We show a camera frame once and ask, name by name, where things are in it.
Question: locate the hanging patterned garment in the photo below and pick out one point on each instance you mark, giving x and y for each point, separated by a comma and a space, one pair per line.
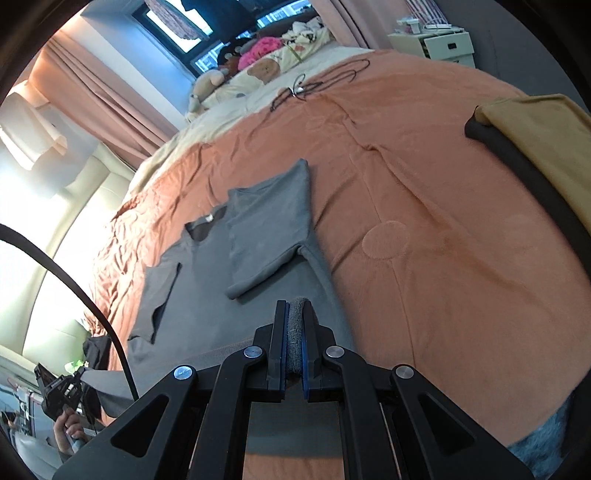
175, 21

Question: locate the beige plush toy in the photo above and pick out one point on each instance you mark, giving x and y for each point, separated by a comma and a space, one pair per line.
203, 88

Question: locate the black folded garment with print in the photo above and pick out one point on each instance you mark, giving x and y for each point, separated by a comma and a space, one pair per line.
96, 350

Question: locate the pink curtain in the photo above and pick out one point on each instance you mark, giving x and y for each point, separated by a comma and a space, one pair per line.
99, 101
362, 23

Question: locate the striped bag on cabinet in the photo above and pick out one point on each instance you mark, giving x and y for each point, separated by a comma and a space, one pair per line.
427, 11

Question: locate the right pink curtain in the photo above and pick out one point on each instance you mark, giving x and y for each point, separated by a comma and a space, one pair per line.
362, 23

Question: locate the bear print cream quilt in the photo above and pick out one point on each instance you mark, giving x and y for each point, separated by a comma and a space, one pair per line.
300, 42

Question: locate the orange bed blanket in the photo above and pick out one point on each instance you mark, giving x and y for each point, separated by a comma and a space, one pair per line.
440, 256

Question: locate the cream bed sheet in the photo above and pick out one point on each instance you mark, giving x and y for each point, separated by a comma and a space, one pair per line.
222, 117

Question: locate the hanging black coat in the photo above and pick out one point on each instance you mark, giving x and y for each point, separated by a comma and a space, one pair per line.
226, 17

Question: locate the hanging white shirt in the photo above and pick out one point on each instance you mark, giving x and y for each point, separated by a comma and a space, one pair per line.
26, 134

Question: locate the cream padded headboard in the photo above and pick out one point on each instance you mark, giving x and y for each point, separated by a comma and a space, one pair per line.
41, 320

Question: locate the left pink curtain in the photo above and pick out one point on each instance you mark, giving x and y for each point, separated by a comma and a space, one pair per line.
99, 101

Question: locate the pink fluffy item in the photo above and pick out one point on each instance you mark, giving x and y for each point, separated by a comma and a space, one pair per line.
256, 49

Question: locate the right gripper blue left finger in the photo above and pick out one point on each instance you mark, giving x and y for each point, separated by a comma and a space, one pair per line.
277, 354

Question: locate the person left hand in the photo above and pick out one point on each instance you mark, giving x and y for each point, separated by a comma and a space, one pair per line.
68, 430

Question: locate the blue cartoon bed skirt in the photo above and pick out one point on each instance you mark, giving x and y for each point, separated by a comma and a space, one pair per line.
540, 451

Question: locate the white bedside drawer cabinet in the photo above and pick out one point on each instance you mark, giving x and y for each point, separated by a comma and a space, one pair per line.
451, 45

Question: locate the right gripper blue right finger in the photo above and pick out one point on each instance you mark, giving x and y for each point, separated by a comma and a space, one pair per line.
309, 351

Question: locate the grey t-shirt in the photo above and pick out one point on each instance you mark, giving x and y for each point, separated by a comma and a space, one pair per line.
221, 281

